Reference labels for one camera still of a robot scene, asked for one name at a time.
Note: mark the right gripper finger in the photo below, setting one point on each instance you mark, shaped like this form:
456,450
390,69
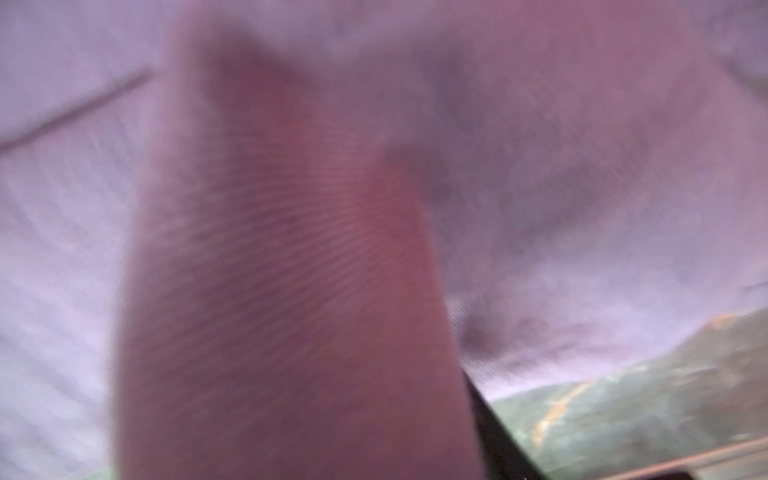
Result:
503,457

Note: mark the purple trousers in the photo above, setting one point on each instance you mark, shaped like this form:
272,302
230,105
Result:
279,239

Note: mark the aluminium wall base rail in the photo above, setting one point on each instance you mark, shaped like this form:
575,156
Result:
745,460

